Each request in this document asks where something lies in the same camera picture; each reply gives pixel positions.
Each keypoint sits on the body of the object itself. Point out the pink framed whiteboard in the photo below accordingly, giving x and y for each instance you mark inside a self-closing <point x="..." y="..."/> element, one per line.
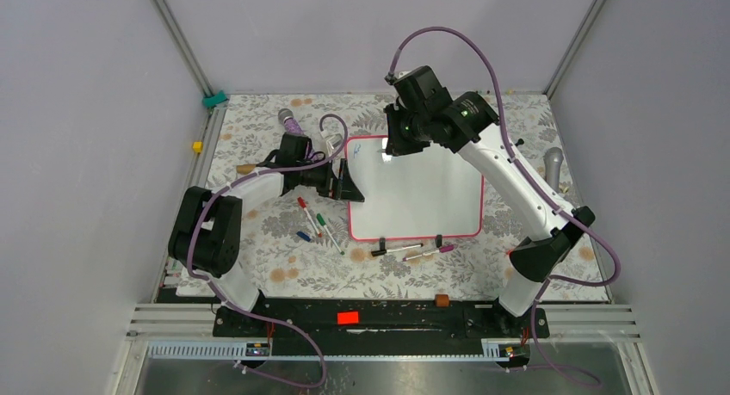
<point x="418" y="196"/>

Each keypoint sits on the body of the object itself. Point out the green capped marker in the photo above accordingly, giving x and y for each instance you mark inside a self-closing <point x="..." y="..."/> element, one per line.
<point x="328" y="232"/>

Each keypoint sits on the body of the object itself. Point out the silver toy microphone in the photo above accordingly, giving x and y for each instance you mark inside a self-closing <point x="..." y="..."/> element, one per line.
<point x="553" y="160"/>

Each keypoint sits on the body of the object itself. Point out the red tape label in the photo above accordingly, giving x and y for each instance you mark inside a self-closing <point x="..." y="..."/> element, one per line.
<point x="348" y="318"/>

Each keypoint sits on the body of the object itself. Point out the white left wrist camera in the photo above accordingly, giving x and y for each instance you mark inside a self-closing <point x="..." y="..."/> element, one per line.
<point x="332" y="142"/>

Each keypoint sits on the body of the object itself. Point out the brown small block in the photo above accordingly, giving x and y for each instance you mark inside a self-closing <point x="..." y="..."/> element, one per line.
<point x="442" y="300"/>

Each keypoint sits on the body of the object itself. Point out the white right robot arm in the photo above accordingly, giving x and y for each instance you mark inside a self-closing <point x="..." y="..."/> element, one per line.
<point x="553" y="225"/>

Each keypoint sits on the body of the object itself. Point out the black capped marker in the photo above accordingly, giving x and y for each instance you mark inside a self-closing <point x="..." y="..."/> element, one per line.
<point x="386" y="251"/>

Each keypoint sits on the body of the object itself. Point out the green corner clamp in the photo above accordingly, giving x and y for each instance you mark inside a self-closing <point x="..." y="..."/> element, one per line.
<point x="212" y="101"/>

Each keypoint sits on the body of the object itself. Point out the red capped marker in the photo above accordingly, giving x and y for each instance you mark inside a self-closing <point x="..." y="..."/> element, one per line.
<point x="310" y="218"/>

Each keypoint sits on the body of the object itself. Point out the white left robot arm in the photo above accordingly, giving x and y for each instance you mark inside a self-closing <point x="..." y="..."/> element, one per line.
<point x="206" y="235"/>

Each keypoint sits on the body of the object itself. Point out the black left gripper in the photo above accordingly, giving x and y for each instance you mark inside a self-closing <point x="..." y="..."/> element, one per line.
<point x="347" y="188"/>

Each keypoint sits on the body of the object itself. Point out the blue marker cap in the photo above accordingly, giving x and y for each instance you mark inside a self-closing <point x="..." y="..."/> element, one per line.
<point x="303" y="236"/>

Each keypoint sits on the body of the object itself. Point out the purple glitter microphone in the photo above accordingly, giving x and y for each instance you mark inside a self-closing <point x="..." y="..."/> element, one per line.
<point x="290" y="124"/>

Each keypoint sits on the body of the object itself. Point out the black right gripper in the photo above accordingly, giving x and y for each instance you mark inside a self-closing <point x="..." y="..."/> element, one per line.
<point x="396" y="145"/>

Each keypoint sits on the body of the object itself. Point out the purple capped marker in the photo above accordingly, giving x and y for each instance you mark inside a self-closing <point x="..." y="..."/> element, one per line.
<point x="436" y="251"/>

